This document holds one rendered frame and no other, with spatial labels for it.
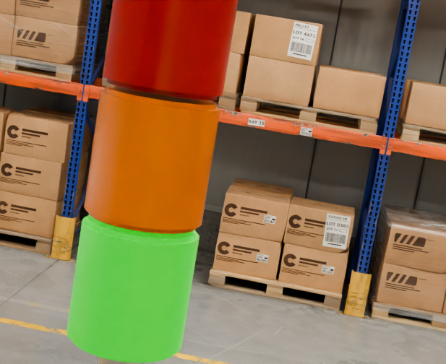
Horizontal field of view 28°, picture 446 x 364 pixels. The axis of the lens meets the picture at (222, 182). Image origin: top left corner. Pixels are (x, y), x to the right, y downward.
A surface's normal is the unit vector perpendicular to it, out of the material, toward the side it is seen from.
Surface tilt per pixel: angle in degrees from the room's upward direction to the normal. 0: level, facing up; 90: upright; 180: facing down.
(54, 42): 90
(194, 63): 90
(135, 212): 90
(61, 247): 90
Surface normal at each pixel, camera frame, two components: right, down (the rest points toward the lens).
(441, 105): -0.16, 0.13
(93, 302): -0.48, 0.07
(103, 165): -0.69, 0.01
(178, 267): 0.71, 0.23
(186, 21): 0.27, 0.21
